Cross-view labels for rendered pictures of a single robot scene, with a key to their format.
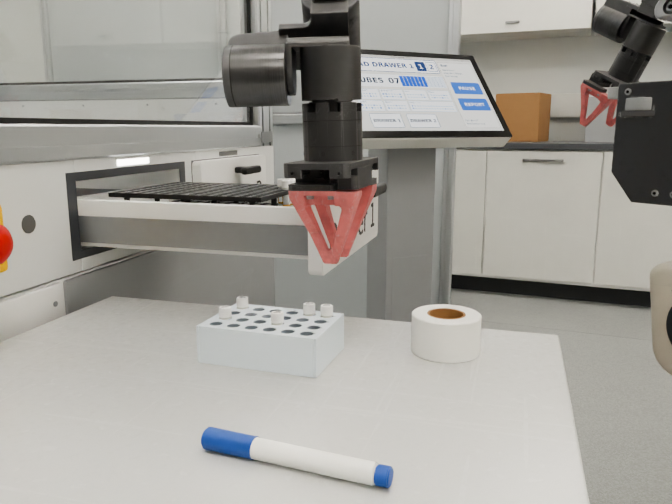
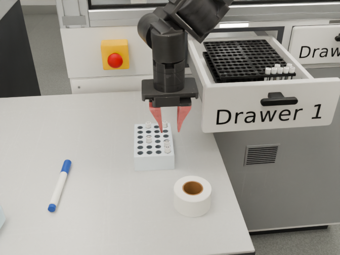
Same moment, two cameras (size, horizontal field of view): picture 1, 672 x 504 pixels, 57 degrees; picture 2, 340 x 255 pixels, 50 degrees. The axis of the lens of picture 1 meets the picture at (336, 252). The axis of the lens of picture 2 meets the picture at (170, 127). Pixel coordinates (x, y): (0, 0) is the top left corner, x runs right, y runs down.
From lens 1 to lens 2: 0.73 m
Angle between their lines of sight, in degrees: 65
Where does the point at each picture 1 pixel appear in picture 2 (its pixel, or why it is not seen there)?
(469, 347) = (181, 209)
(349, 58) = (159, 42)
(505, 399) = (138, 234)
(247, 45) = (149, 16)
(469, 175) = not seen: outside the picture
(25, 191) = not seen: hidden behind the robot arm
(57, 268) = not seen: hidden behind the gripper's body
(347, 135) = (158, 79)
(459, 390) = (142, 216)
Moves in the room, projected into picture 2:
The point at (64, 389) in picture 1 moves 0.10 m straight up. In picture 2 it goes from (98, 121) to (94, 86)
